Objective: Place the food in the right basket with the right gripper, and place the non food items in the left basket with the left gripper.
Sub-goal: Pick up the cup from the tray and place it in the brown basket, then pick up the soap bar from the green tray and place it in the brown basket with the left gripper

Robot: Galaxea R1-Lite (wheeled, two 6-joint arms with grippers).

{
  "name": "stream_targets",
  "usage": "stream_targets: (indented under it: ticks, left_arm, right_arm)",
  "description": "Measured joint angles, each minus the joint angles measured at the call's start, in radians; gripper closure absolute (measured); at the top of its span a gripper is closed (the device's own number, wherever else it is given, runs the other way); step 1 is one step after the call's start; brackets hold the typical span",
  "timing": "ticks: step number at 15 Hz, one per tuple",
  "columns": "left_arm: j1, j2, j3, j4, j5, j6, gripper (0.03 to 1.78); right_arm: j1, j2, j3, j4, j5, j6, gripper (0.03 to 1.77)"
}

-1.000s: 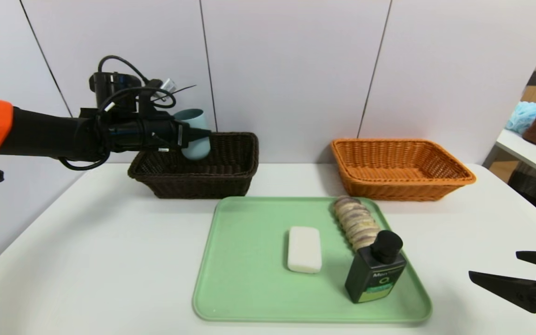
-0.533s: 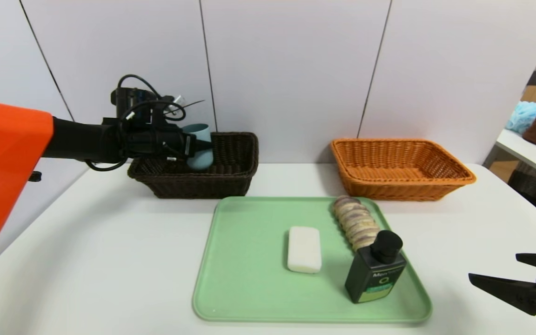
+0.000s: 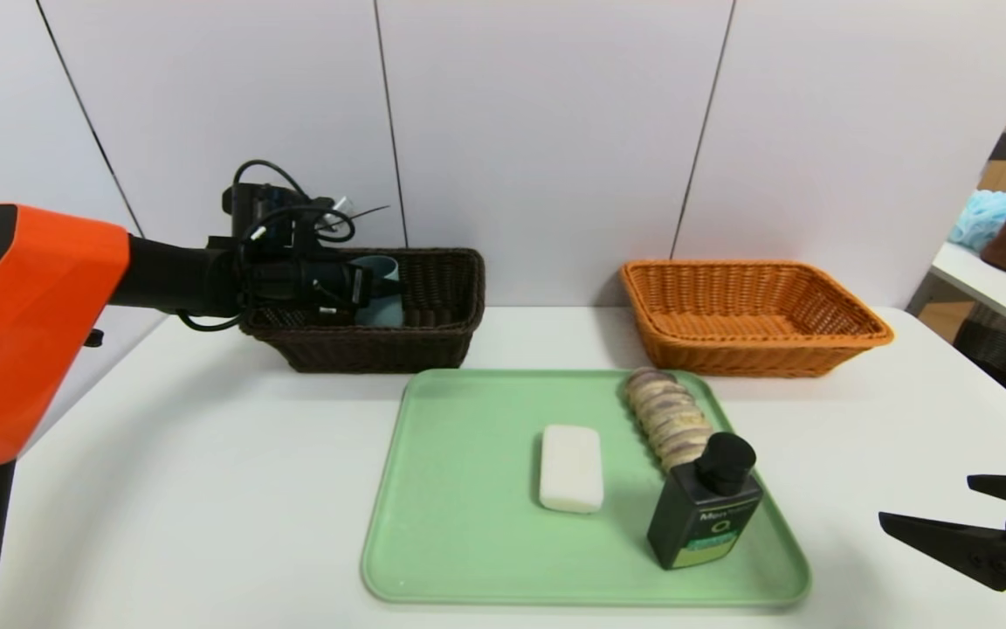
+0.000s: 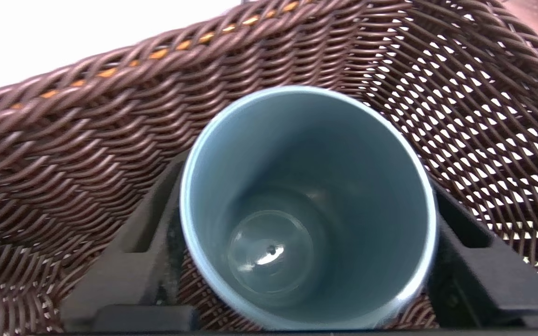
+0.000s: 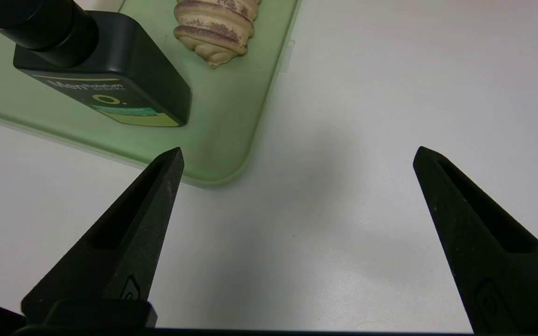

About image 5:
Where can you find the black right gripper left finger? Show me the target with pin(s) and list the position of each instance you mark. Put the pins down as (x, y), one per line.
(124, 242)

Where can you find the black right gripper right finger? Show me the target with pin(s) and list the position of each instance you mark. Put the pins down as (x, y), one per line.
(493, 280)

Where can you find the light green plastic tray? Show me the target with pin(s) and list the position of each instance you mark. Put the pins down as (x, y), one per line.
(227, 116)

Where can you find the black green lotion bottle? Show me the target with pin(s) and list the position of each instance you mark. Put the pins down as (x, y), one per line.
(124, 60)

